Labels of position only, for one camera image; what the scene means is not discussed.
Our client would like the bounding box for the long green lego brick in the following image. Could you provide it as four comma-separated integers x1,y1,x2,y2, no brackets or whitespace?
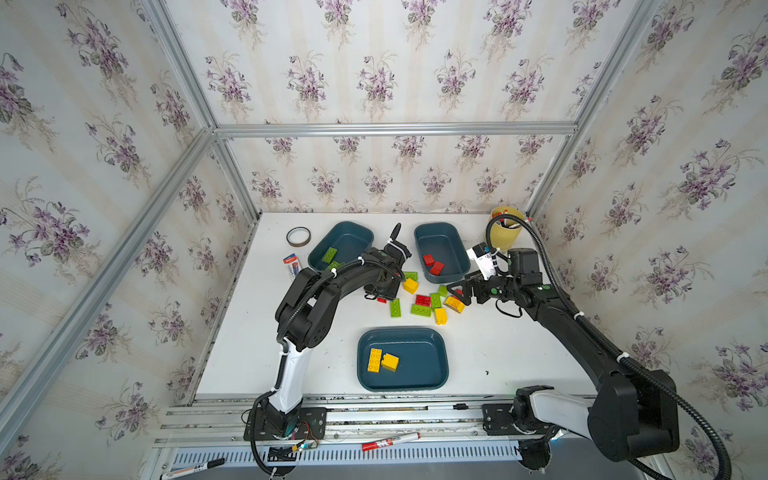
321,247,338,264

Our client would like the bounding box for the long yellow lego brick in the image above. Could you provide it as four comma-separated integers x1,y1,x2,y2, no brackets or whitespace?
367,348,383,373

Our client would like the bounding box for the small yellow lego brick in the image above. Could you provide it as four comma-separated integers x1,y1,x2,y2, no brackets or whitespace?
380,353,400,372

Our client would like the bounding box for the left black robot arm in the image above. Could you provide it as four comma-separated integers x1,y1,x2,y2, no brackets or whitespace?
244,223,411,443

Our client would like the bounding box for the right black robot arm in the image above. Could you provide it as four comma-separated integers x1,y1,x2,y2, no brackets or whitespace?
448,213,733,479

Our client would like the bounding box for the yellow lego brick right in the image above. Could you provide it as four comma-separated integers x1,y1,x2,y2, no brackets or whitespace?
443,297,465,314

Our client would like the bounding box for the yellow lego brick centre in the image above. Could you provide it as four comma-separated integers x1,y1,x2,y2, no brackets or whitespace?
403,278,419,294

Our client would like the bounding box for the green lego brick upright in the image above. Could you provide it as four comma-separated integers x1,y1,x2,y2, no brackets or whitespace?
389,299,402,318

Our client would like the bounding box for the green lego brick middle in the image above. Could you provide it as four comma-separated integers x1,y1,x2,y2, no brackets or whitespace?
430,293,442,309

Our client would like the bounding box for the yellow lego brick front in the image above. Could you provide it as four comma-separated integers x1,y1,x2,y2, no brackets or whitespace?
433,308,447,325

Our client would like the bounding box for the green lego brick under red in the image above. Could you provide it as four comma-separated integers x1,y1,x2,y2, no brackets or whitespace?
410,304,432,317

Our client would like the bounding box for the red flat lego brick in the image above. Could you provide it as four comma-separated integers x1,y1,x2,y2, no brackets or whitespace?
415,295,432,308

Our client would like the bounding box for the yellow pen cup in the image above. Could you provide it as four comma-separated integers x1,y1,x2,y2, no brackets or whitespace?
490,206,526,251

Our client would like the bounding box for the teal bin back right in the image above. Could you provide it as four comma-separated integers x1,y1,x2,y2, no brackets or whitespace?
414,222,471,284

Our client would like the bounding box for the teal bin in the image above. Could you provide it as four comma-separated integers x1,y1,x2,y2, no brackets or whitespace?
357,326,450,392
414,222,471,284
308,221,374,270

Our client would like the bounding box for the teal bin back left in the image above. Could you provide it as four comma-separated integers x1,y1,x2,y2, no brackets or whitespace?
308,221,374,270

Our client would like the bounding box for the teal bin front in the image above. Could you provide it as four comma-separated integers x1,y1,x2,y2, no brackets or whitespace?
357,326,450,392

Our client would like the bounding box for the marker pen box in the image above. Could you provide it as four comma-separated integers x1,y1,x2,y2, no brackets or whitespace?
283,254,302,279

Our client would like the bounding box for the brown tape roll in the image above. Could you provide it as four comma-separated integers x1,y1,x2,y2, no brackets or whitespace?
285,226,312,248

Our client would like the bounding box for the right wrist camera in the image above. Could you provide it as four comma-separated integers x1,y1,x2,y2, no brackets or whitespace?
467,242,508,280

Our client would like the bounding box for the red marker on rail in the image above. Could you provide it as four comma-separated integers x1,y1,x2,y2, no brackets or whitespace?
362,432,421,452

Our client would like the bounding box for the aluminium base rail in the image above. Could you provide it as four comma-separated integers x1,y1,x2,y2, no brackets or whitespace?
140,392,673,480

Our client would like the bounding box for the black marker on rail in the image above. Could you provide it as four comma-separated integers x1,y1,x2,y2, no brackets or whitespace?
159,458,226,480

